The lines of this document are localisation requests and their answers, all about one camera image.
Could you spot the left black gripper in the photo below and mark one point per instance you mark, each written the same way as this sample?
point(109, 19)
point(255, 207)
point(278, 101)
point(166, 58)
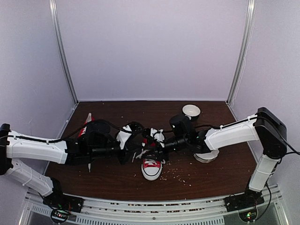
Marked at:
point(126, 154)

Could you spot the white scalloped ceramic bowl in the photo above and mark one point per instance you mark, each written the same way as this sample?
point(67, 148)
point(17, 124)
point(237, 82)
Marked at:
point(206, 157)

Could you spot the aluminium front rail frame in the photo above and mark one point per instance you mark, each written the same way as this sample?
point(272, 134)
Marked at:
point(205, 211)

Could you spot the left aluminium corner post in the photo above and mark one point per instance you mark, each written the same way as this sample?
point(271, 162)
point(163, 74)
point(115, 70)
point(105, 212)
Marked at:
point(63, 59)

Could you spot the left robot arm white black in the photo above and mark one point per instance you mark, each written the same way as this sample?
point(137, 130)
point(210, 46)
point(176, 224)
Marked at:
point(94, 142)

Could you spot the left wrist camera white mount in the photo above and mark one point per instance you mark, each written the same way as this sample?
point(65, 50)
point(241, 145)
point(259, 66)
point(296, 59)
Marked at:
point(128, 131)

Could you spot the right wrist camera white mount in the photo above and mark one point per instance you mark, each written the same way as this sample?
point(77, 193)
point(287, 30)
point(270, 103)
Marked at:
point(153, 137)

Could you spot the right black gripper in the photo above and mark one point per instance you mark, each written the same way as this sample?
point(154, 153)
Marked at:
point(161, 154)

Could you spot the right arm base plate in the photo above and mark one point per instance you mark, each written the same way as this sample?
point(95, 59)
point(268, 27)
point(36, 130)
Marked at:
point(242, 201)

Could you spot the aluminium corner post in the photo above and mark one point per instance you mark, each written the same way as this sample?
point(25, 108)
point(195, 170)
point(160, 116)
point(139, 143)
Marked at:
point(243, 51)
point(63, 59)

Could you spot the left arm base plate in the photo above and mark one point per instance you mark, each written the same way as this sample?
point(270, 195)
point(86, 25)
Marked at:
point(66, 202)

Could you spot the right aluminium corner post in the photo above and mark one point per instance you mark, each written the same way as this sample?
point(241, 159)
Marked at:
point(243, 51)

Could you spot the red canvas sneaker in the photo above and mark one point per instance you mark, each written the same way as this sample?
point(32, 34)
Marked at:
point(150, 168)
point(89, 119)

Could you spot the black bowl white inside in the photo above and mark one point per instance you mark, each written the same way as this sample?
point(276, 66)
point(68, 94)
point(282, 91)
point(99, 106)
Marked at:
point(192, 111)

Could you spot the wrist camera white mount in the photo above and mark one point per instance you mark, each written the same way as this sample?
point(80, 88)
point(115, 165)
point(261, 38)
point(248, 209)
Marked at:
point(153, 137)
point(128, 131)

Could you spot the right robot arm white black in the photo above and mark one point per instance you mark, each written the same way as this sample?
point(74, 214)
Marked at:
point(263, 126)

